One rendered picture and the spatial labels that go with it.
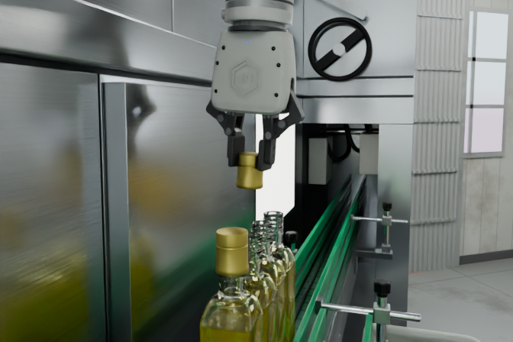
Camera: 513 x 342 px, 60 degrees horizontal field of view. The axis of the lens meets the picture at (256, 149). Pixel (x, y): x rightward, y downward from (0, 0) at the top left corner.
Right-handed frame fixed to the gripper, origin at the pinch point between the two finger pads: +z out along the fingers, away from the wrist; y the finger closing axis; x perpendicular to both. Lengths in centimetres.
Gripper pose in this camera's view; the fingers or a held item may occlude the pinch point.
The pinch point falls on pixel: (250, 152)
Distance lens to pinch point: 57.3
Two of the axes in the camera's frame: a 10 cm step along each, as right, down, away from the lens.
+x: 4.3, -1.0, 9.0
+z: -0.6, 9.9, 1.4
